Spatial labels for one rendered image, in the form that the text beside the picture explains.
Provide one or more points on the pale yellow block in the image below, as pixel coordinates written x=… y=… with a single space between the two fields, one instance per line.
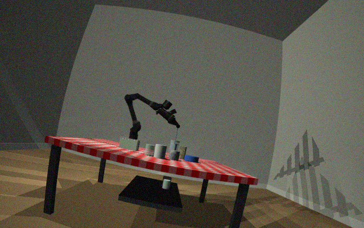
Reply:
x=182 y=151

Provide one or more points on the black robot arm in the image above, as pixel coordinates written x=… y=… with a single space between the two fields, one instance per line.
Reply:
x=136 y=124

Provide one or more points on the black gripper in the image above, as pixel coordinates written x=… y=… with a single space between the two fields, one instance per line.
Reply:
x=170 y=119

